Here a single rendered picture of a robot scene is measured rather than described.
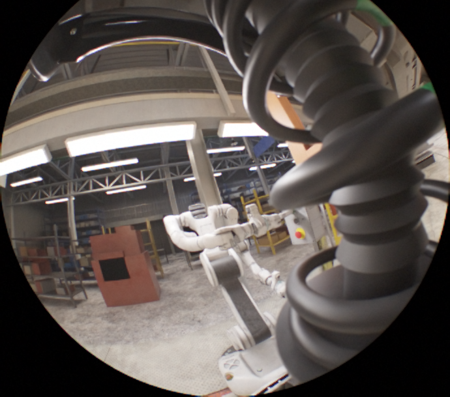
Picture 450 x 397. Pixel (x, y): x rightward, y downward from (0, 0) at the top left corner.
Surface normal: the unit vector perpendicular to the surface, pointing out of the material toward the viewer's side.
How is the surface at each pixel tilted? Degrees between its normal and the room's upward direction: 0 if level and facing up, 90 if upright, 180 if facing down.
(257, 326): 47
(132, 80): 180
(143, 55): 180
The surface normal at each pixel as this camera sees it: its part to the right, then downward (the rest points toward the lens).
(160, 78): 0.29, 0.91
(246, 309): 0.01, -0.89
